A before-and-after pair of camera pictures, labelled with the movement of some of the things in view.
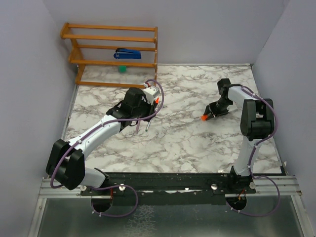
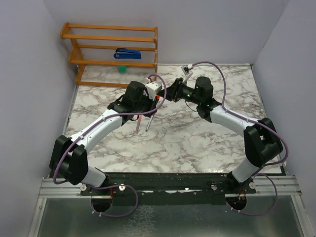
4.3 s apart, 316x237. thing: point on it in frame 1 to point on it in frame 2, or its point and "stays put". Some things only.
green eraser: (122, 69) stays put
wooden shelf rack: (76, 57) stays put
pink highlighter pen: (138, 126) stays put
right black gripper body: (221, 106) to (189, 96)
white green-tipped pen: (148, 125) stays put
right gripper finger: (208, 113) to (174, 93)
